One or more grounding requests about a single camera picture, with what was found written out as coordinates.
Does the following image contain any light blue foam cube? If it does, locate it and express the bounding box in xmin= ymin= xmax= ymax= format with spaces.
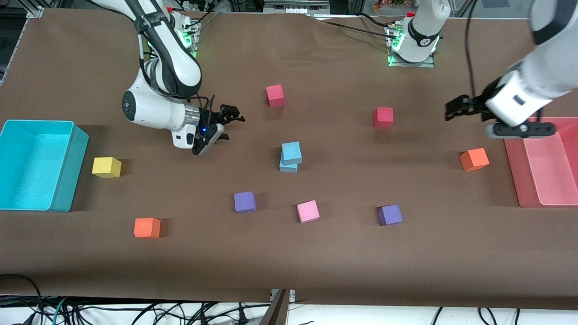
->
xmin=281 ymin=141 xmax=303 ymax=166
xmin=279 ymin=153 xmax=299 ymax=174

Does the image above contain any red foam cube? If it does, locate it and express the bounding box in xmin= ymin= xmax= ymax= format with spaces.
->
xmin=266 ymin=84 xmax=286 ymax=108
xmin=373 ymin=107 xmax=394 ymax=129

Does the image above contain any orange foam cube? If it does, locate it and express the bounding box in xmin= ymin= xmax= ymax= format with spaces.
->
xmin=460 ymin=148 xmax=490 ymax=172
xmin=134 ymin=218 xmax=161 ymax=239

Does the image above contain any purple foam cube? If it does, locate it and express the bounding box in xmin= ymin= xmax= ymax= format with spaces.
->
xmin=378 ymin=204 xmax=403 ymax=226
xmin=234 ymin=191 xmax=257 ymax=214

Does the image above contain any pink plastic bin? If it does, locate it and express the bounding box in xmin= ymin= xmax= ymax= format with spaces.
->
xmin=503 ymin=116 xmax=578 ymax=209

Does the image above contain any pink foam cube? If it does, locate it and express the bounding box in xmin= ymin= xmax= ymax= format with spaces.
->
xmin=297 ymin=200 xmax=321 ymax=224

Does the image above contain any yellow foam cube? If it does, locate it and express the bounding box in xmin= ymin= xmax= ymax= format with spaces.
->
xmin=92 ymin=157 xmax=122 ymax=178

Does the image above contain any table cover sheet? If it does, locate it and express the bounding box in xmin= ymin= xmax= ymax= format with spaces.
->
xmin=0 ymin=8 xmax=578 ymax=312

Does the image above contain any cyan plastic bin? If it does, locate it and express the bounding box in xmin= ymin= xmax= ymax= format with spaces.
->
xmin=0 ymin=119 xmax=90 ymax=213

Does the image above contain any dark metal bar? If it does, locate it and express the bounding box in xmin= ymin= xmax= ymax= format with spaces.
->
xmin=259 ymin=290 xmax=290 ymax=325

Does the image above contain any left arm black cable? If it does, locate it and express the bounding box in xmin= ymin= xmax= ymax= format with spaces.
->
xmin=465 ymin=0 xmax=478 ymax=100

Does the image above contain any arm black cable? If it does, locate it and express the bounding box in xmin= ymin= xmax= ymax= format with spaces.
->
xmin=138 ymin=41 xmax=216 ymax=118
xmin=465 ymin=0 xmax=478 ymax=100

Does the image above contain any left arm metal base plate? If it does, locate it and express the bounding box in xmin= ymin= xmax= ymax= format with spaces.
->
xmin=388 ymin=25 xmax=435 ymax=68

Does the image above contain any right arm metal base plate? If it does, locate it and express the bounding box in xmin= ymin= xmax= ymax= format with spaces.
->
xmin=181 ymin=20 xmax=198 ymax=59

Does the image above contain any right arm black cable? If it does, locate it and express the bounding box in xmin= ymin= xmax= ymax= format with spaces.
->
xmin=138 ymin=41 xmax=216 ymax=118

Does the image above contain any black cable on table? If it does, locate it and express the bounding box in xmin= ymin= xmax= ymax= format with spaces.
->
xmin=307 ymin=15 xmax=391 ymax=37
xmin=192 ymin=11 xmax=222 ymax=32
xmin=359 ymin=13 xmax=390 ymax=28

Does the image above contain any grey metal frame part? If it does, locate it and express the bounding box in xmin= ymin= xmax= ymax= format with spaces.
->
xmin=264 ymin=0 xmax=330 ymax=14

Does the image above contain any teal floor cable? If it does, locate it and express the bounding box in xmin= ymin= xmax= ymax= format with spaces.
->
xmin=52 ymin=297 xmax=69 ymax=325

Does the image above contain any black looped floor cable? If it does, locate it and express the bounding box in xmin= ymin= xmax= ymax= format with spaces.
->
xmin=0 ymin=274 xmax=44 ymax=325

